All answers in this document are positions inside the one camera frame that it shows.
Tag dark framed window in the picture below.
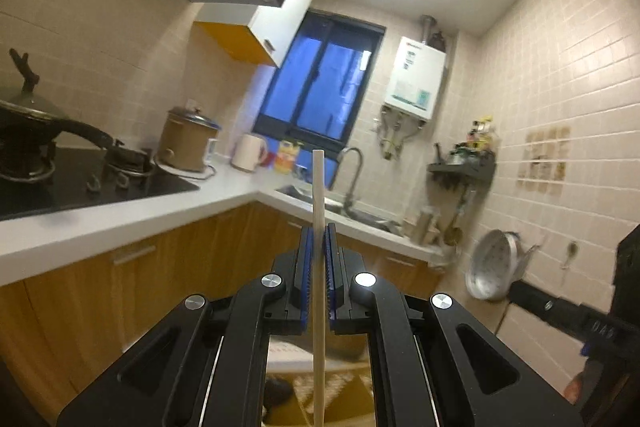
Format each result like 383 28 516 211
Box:
252 8 387 146

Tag steel sink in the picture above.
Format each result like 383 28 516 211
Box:
275 184 406 234

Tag wok lid with black handle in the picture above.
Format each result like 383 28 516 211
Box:
0 48 67 124

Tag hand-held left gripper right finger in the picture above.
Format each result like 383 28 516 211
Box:
324 223 585 427

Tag brass ladle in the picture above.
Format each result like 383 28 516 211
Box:
442 189 476 249

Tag grey wall spice rack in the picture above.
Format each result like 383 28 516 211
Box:
426 152 497 195

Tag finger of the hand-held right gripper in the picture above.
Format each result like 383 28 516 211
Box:
509 281 622 340

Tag black gas stove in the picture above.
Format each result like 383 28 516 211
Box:
0 141 201 223

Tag wooden chopstick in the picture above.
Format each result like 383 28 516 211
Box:
312 149 328 427

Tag aluminium steamer tray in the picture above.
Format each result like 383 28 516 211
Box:
465 229 525 303

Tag metal flue pipe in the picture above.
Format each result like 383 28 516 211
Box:
419 14 440 44

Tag row of condiment bottles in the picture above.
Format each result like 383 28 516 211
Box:
450 116 498 158

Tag brown rice cooker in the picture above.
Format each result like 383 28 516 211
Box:
157 106 222 172

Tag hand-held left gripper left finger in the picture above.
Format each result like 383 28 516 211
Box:
56 227 316 427

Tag white power cord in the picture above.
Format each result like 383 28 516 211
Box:
154 156 219 181

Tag steel water heater pipes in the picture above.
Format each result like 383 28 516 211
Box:
375 104 427 160

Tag grey cylindrical canister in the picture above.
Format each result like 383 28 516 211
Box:
417 206 437 245

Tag steel kitchen faucet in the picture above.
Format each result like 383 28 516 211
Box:
327 147 364 218

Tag white gas water heater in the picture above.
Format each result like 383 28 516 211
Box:
382 36 448 122

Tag person's right hand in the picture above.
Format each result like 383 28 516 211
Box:
564 369 587 406

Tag wooden base cabinets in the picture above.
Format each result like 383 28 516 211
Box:
0 199 446 413

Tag yellow detergent bottle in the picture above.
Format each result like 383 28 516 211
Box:
274 139 301 175

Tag black wok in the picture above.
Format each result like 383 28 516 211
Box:
0 104 115 178

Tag cream electric kettle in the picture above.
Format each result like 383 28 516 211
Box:
230 133 269 172

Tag white orange wall cabinet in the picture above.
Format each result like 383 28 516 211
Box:
192 0 318 68

